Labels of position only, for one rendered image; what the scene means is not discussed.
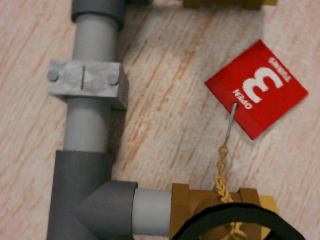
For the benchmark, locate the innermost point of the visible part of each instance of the red square tag with chain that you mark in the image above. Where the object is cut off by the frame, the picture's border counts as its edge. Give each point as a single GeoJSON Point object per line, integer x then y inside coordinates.
{"type": "Point", "coordinates": [263, 90]}

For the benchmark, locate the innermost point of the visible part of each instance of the grey t-shaped pipe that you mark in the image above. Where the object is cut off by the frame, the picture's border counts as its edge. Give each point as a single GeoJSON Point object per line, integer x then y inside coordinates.
{"type": "Point", "coordinates": [85, 204]}

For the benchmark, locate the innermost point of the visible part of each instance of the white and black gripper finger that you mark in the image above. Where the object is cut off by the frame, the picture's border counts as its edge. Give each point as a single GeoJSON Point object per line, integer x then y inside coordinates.
{"type": "Point", "coordinates": [124, 237]}

